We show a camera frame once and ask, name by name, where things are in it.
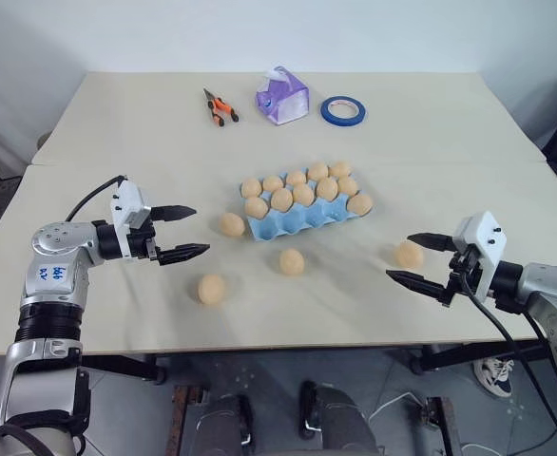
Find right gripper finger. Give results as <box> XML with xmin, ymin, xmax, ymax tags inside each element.
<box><xmin>385</xmin><ymin>269</ymin><xmax>451</xmax><ymax>300</ymax></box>
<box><xmin>407</xmin><ymin>232</ymin><xmax>458</xmax><ymax>254</ymax></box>

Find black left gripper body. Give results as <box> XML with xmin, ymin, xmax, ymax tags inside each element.
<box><xmin>126</xmin><ymin>218</ymin><xmax>162</xmax><ymax>263</ymax></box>

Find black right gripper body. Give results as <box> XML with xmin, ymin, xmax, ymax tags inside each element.
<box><xmin>439</xmin><ymin>243</ymin><xmax>482</xmax><ymax>308</ymax></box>

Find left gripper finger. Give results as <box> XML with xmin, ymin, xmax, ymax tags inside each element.
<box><xmin>157</xmin><ymin>242</ymin><xmax>212</xmax><ymax>267</ymax></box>
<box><xmin>150</xmin><ymin>204</ymin><xmax>198</xmax><ymax>224</ymax></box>

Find blue egg carton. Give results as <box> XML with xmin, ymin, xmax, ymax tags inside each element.
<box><xmin>236</xmin><ymin>182</ymin><xmax>374</xmax><ymax>243</ymax></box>

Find white sneaker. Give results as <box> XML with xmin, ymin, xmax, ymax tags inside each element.
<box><xmin>472</xmin><ymin>357</ymin><xmax>516</xmax><ymax>398</ymax></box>

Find orange black pliers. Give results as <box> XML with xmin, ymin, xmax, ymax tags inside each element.
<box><xmin>202</xmin><ymin>86</ymin><xmax>240</xmax><ymax>128</ymax></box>

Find rusty metal bar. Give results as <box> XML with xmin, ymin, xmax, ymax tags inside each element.
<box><xmin>170</xmin><ymin>384</ymin><xmax>190</xmax><ymax>456</ymax></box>
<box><xmin>427</xmin><ymin>395</ymin><xmax>462</xmax><ymax>456</ymax></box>

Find dark rounded shape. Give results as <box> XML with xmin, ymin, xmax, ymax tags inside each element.
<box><xmin>189</xmin><ymin>392</ymin><xmax>254</xmax><ymax>456</ymax></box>
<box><xmin>298</xmin><ymin>379</ymin><xmax>380</xmax><ymax>456</ymax></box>

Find purple tissue pack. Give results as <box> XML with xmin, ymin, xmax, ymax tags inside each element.
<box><xmin>254</xmin><ymin>66</ymin><xmax>310</xmax><ymax>126</ymax></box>

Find blue tape roll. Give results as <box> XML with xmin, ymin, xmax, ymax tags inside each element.
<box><xmin>319</xmin><ymin>95</ymin><xmax>368</xmax><ymax>127</ymax></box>

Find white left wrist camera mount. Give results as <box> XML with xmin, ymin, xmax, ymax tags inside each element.
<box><xmin>108</xmin><ymin>179</ymin><xmax>153</xmax><ymax>262</ymax></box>

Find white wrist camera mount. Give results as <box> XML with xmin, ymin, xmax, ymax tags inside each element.
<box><xmin>108</xmin><ymin>179</ymin><xmax>153</xmax><ymax>262</ymax></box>
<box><xmin>451</xmin><ymin>210</ymin><xmax>509</xmax><ymax>303</ymax></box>

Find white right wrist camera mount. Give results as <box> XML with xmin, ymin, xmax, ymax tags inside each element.
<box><xmin>451</xmin><ymin>210</ymin><xmax>509</xmax><ymax>303</ymax></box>

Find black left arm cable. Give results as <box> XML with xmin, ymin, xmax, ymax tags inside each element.
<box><xmin>65</xmin><ymin>175</ymin><xmax>129</xmax><ymax>223</ymax></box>

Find black table frame bar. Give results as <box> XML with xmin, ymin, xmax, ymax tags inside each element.
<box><xmin>80</xmin><ymin>352</ymin><xmax>168</xmax><ymax>387</ymax></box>
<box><xmin>408</xmin><ymin>338</ymin><xmax>551</xmax><ymax>377</ymax></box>

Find white floor cable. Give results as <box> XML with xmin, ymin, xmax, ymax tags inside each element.
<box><xmin>367</xmin><ymin>390</ymin><xmax>432</xmax><ymax>425</ymax></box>

